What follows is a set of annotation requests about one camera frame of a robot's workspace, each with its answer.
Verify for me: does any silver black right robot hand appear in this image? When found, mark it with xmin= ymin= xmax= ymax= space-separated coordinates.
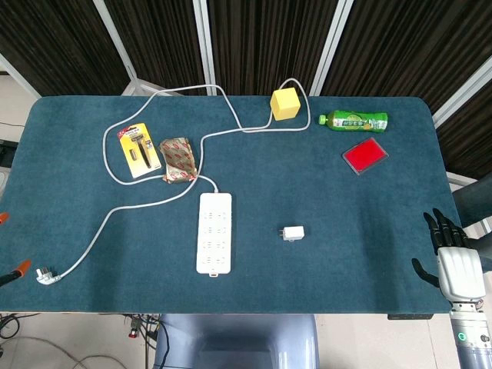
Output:
xmin=411 ymin=208 xmax=487 ymax=308

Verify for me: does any gold red foil packet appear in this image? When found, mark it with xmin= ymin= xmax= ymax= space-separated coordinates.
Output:
xmin=158 ymin=137 xmax=199 ymax=185

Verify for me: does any razor in yellow blister pack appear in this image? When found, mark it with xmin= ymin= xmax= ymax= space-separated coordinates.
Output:
xmin=116 ymin=122 xmax=163 ymax=179

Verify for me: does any dark grey chair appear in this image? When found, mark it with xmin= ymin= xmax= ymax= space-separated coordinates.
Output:
xmin=451 ymin=178 xmax=492 ymax=276

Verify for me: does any grey-blue robot torso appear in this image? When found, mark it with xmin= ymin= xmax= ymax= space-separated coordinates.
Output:
xmin=153 ymin=314 xmax=320 ymax=369

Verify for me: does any red ink pad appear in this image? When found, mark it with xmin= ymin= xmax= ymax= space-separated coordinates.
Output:
xmin=341 ymin=137 xmax=390 ymax=177

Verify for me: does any yellow foam cube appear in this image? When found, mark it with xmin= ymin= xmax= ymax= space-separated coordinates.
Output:
xmin=270 ymin=87 xmax=301 ymax=122

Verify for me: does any green drink bottle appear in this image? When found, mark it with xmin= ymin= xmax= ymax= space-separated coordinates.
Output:
xmin=318 ymin=109 xmax=390 ymax=135

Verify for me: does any black floor device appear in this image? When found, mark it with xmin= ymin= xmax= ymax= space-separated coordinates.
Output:
xmin=0 ymin=140 xmax=18 ymax=168

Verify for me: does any white power strip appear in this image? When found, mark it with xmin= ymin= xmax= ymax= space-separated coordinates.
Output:
xmin=196 ymin=192 xmax=233 ymax=278

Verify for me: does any blue felt table mat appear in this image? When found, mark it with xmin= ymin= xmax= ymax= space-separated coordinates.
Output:
xmin=0 ymin=95 xmax=480 ymax=314

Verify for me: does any white power cord with plug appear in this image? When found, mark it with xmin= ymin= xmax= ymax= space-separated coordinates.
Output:
xmin=35 ymin=78 xmax=311 ymax=286

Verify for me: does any white charger adapter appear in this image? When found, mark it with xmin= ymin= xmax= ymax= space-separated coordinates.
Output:
xmin=278 ymin=225 xmax=306 ymax=243

